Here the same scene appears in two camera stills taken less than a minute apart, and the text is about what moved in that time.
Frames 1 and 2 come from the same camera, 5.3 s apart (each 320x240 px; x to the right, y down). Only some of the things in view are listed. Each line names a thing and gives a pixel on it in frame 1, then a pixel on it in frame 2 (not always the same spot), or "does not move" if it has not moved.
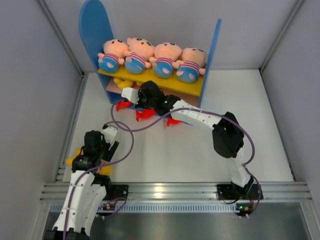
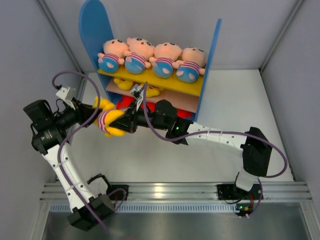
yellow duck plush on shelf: x=123 y=83 does not move
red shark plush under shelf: x=124 y=104 does not move
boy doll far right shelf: x=193 y=63 does not move
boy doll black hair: x=141 y=51 does not move
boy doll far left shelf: x=115 y=51 does not move
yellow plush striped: x=104 y=170 to x=106 y=116
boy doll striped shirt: x=166 y=55 does not move
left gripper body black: x=99 y=148 to x=69 y=117
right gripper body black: x=143 y=103 to x=137 y=118
